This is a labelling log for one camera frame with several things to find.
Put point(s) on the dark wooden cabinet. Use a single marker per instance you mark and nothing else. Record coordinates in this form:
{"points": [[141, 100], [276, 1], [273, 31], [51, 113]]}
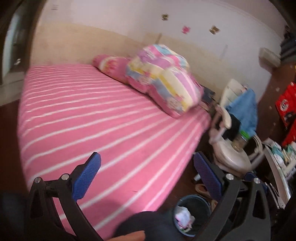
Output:
{"points": [[269, 122]]}

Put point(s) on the red plastic bag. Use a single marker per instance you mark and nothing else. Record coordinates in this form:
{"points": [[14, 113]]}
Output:
{"points": [[285, 106]]}

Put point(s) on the pastel striped cartoon quilt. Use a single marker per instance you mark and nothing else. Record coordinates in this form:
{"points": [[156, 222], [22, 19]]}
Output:
{"points": [[165, 77]]}

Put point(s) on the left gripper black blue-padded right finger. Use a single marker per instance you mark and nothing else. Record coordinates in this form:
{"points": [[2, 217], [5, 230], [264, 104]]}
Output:
{"points": [[242, 211]]}

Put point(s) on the pink floral bolster pillow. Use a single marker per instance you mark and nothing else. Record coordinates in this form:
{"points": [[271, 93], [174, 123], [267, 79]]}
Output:
{"points": [[112, 66]]}

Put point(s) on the pink wall sticker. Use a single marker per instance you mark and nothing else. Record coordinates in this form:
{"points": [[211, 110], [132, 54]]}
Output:
{"points": [[186, 29]]}

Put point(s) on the white baby chair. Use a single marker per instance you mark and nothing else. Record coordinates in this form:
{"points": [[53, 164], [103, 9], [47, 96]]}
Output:
{"points": [[234, 151]]}

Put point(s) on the grey wrapped bundle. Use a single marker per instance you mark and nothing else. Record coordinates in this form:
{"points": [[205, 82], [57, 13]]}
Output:
{"points": [[269, 58]]}

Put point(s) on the dark round trash bin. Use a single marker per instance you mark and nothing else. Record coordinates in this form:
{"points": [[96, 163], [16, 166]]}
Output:
{"points": [[190, 214]]}

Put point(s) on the pink white-striped bed sheet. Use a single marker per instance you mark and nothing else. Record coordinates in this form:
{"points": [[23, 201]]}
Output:
{"points": [[67, 112]]}

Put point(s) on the brown bear wall sticker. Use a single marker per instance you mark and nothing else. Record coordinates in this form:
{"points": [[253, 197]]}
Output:
{"points": [[165, 17]]}

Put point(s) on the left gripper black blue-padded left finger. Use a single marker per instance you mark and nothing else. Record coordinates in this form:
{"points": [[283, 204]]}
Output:
{"points": [[43, 220]]}

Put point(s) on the black suitcase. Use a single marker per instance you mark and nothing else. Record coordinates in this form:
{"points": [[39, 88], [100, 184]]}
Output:
{"points": [[287, 49]]}

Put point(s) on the blue cloth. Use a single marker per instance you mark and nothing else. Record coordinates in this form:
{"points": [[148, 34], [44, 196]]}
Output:
{"points": [[244, 108]]}

